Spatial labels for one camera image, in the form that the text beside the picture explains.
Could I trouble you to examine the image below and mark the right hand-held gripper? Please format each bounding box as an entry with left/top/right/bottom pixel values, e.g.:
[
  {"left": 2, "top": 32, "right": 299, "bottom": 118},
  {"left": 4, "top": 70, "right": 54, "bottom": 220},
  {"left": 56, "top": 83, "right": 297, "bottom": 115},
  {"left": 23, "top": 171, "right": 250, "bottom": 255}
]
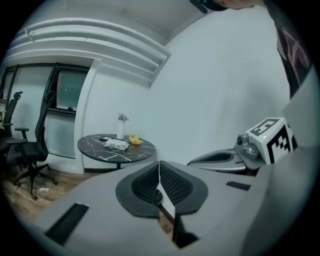
[{"left": 187, "top": 116, "right": 299, "bottom": 174}]

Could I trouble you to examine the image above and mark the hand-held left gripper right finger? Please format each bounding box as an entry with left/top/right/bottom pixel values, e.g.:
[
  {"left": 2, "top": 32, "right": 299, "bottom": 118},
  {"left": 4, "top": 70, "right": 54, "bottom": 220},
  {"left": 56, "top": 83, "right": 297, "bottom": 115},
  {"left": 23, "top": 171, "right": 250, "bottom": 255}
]
[{"left": 159, "top": 160, "right": 260, "bottom": 256}]

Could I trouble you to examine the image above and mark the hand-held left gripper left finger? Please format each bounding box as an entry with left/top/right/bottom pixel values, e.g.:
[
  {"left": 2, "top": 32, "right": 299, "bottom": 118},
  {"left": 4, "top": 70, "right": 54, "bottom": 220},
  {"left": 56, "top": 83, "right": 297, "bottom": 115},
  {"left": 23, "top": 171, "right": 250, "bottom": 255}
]
[{"left": 33, "top": 161, "right": 177, "bottom": 256}]

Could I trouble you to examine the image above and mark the white tissue packet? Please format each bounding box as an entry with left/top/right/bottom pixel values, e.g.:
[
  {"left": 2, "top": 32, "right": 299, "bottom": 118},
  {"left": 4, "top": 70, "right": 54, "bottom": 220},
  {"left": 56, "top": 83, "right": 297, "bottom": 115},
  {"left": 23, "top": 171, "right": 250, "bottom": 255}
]
[{"left": 103, "top": 138, "right": 130, "bottom": 151}]

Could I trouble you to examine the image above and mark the round black marble table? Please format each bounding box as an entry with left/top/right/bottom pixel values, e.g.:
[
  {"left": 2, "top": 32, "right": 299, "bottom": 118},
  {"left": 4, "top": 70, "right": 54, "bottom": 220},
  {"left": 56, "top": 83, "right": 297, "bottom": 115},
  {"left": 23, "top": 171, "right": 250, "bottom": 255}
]
[{"left": 77, "top": 133, "right": 157, "bottom": 173}]

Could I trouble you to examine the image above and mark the yellow orange flower bouquet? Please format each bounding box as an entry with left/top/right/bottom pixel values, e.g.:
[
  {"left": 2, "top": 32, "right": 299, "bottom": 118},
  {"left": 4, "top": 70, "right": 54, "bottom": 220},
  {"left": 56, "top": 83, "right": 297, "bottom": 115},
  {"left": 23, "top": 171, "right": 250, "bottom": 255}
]
[{"left": 128, "top": 134, "right": 143, "bottom": 146}]

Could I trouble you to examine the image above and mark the white ribbed vase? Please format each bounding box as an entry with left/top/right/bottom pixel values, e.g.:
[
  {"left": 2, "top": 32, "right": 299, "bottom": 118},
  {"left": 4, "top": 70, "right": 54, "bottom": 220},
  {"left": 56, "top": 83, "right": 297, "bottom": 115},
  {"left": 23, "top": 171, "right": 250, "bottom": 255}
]
[{"left": 116, "top": 119, "right": 126, "bottom": 140}]

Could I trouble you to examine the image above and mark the black office chair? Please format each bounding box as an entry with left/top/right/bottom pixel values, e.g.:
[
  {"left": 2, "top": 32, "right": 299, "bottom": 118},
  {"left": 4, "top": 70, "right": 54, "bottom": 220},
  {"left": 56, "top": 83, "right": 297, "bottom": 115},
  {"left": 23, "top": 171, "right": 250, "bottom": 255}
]
[
  {"left": 6, "top": 91, "right": 59, "bottom": 201},
  {"left": 0, "top": 91, "right": 23, "bottom": 161}
]

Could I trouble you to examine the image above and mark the black framed window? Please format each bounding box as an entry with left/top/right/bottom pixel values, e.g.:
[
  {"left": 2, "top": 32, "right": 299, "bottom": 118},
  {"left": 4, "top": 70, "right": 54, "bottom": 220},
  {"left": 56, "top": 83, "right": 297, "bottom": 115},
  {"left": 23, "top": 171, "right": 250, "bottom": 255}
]
[{"left": 43, "top": 62, "right": 91, "bottom": 116}]

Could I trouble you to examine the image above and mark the person's black printed shirt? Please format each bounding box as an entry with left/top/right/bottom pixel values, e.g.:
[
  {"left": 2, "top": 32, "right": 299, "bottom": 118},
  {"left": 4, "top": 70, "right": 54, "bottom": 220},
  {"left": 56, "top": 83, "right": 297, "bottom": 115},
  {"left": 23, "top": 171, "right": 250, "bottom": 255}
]
[{"left": 264, "top": 0, "right": 315, "bottom": 100}]

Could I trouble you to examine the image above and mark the black head-worn camera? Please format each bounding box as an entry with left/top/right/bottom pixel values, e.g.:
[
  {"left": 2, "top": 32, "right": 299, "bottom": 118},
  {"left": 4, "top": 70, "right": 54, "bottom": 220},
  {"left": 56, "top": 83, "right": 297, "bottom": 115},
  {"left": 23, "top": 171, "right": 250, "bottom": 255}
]
[{"left": 189, "top": 0, "right": 227, "bottom": 14}]

